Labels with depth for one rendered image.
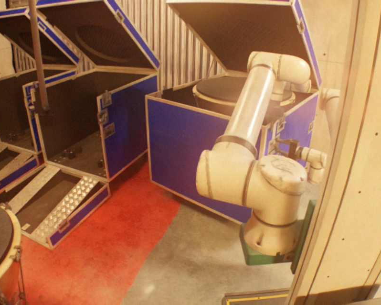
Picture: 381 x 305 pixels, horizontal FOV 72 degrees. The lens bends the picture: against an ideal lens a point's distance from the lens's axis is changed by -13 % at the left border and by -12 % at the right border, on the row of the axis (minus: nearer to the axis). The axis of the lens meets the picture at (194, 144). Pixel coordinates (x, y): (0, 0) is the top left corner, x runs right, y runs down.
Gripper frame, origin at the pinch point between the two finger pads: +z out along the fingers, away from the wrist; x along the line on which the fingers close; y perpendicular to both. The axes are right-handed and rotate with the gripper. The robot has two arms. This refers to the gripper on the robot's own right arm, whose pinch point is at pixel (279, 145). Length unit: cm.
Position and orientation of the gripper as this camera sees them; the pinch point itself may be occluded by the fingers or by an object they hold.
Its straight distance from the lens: 201.2
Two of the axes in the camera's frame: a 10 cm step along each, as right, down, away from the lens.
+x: 0.1, -9.0, -4.3
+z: -7.8, -2.7, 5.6
